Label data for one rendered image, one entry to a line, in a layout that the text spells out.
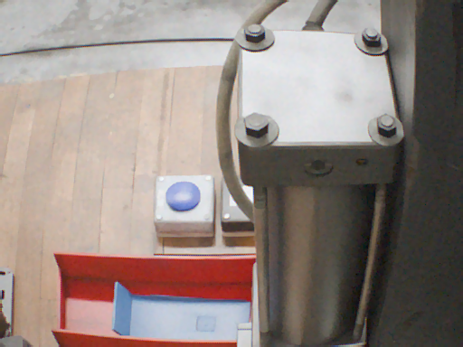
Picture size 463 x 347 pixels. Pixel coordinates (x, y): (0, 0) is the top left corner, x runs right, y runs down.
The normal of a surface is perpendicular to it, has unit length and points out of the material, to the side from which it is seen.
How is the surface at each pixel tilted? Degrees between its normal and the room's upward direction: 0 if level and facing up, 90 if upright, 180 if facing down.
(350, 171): 90
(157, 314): 0
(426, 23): 90
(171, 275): 90
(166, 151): 0
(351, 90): 0
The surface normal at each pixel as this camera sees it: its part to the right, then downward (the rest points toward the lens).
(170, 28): -0.05, -0.61
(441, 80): -0.01, 0.79
